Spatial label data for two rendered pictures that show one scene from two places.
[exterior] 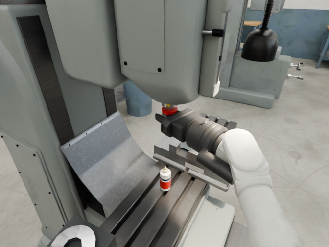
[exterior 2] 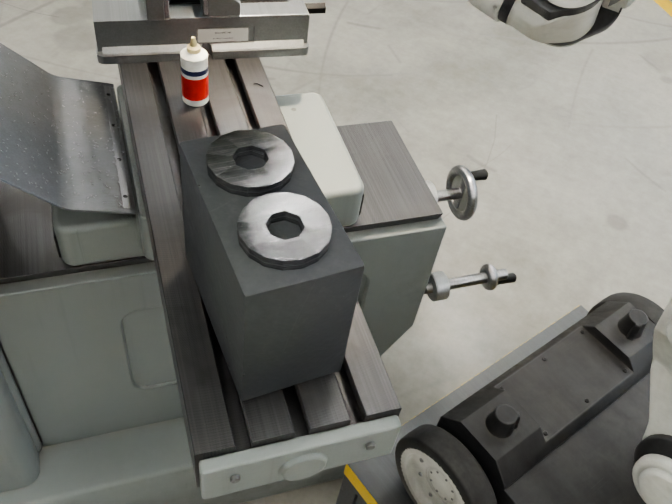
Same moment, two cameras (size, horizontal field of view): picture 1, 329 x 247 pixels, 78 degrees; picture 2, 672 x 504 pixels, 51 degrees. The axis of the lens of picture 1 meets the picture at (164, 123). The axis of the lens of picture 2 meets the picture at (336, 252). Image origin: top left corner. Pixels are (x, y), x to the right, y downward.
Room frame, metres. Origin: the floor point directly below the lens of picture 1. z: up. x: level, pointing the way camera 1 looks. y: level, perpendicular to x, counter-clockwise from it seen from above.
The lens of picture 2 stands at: (-0.18, 0.57, 1.60)
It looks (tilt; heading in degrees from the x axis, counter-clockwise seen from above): 48 degrees down; 305
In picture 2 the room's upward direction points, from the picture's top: 10 degrees clockwise
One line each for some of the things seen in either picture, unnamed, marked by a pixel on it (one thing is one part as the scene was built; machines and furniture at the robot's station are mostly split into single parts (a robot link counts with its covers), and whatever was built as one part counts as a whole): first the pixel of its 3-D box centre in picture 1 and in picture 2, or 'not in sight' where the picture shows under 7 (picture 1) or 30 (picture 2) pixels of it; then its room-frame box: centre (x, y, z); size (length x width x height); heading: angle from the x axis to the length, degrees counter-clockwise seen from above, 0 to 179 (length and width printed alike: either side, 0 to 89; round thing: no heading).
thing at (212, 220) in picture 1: (168, 209); (204, 164); (0.53, -0.01, 0.78); 0.50 x 0.35 x 0.12; 59
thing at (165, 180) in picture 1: (165, 177); (194, 69); (0.53, 0.00, 0.98); 0.04 x 0.04 x 0.11
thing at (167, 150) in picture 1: (194, 153); (200, 5); (0.66, -0.13, 0.98); 0.35 x 0.15 x 0.11; 57
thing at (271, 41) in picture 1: (260, 43); not in sight; (0.48, -0.22, 1.46); 0.07 x 0.07 x 0.06
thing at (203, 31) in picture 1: (208, 32); not in sight; (0.45, -0.09, 1.49); 0.06 x 0.01 x 0.01; 59
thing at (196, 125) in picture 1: (191, 130); not in sight; (0.46, -0.07, 1.24); 0.13 x 0.12 x 0.10; 131
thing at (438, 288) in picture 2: not in sight; (471, 280); (0.14, -0.40, 0.50); 0.22 x 0.06 x 0.06; 59
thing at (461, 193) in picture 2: not in sight; (446, 195); (0.27, -0.45, 0.62); 0.16 x 0.12 x 0.12; 59
